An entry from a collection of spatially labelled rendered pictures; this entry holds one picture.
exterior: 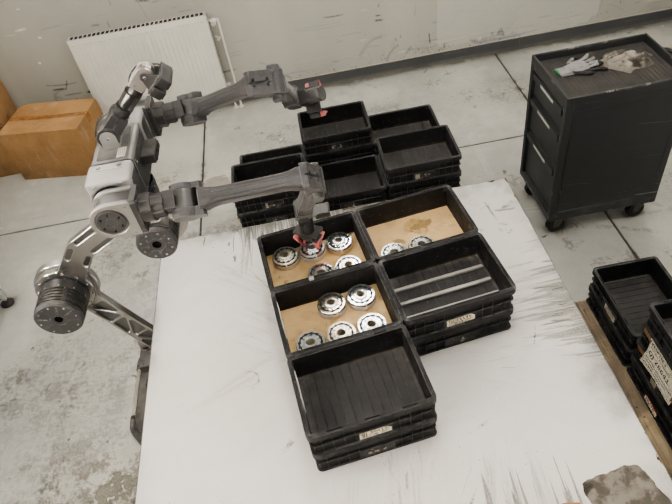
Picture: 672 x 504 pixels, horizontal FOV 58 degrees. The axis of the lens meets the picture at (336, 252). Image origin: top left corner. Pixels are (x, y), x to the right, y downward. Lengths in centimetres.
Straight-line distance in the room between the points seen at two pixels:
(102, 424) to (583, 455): 220
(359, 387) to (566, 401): 67
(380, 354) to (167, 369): 82
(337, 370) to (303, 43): 333
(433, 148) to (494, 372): 160
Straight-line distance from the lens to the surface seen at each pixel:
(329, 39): 492
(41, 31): 506
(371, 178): 342
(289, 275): 233
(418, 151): 340
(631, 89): 319
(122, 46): 485
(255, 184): 173
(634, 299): 303
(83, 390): 343
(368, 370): 202
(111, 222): 181
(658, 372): 267
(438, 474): 198
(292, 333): 215
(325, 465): 199
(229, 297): 250
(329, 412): 195
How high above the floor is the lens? 251
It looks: 45 degrees down
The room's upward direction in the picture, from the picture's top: 11 degrees counter-clockwise
